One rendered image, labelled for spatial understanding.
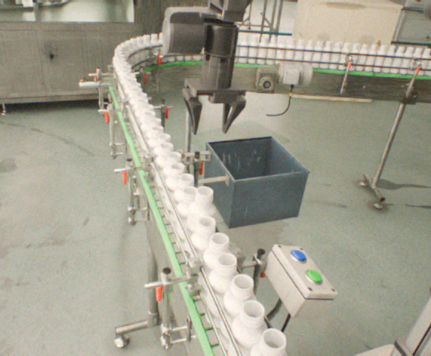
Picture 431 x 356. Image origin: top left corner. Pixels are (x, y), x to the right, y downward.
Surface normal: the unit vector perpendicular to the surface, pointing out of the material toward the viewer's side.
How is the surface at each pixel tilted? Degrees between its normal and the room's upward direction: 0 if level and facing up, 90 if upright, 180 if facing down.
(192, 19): 93
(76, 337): 0
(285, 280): 70
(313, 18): 90
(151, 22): 90
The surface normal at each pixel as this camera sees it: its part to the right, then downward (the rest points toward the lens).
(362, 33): 0.04, 0.54
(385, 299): 0.07, -0.84
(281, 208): 0.34, 0.53
